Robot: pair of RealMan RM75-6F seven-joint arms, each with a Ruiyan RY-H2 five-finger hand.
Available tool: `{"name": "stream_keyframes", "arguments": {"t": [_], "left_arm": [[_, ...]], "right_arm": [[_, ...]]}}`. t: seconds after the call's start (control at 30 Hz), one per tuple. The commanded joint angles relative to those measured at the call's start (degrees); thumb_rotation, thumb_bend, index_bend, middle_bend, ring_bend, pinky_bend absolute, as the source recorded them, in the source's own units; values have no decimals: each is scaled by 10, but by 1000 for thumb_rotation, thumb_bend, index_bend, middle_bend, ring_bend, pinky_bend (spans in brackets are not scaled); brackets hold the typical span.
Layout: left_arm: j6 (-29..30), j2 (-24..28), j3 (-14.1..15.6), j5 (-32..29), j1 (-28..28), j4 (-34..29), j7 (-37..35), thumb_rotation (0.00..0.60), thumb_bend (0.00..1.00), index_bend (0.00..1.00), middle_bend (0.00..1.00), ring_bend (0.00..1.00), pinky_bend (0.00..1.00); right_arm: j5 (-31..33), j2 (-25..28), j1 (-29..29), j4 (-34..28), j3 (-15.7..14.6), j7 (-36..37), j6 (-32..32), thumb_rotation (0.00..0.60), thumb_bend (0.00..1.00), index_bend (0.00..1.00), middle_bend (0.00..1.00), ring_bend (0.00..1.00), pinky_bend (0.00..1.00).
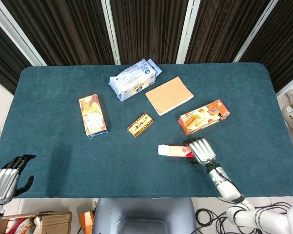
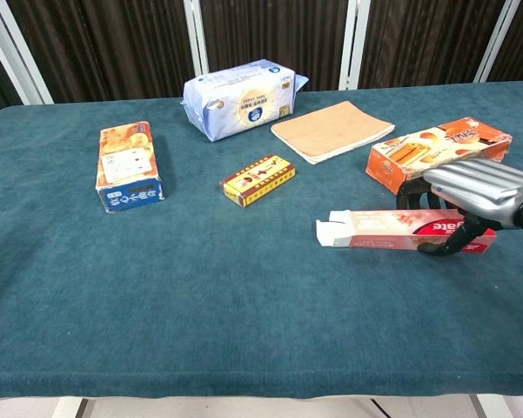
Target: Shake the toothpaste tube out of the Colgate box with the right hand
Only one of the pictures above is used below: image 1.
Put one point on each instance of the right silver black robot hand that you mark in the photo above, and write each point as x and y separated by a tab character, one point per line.
201	151

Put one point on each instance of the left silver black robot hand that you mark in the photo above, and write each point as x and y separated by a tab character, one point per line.
2	180

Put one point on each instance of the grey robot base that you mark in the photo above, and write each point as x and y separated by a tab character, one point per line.
143	217

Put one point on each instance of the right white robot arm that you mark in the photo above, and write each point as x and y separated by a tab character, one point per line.
236	202

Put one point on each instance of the orange wafer biscuit box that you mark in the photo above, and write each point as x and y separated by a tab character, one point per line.
203	116

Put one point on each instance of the brown cardboard box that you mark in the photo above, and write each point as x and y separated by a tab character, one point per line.
39	223

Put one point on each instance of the small yellow red box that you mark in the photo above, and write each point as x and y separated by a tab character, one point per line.
140	124

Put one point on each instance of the tall orange cookie box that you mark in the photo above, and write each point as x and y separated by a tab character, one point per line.
92	115

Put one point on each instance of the teal table cloth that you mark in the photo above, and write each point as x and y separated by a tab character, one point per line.
146	156

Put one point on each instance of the tan paper notebook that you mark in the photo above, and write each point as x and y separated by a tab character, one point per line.
169	95

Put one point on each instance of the orange object on floor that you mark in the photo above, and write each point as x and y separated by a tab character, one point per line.
87	222

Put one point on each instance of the blue white tissue pack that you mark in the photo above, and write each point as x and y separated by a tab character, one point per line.
134	80

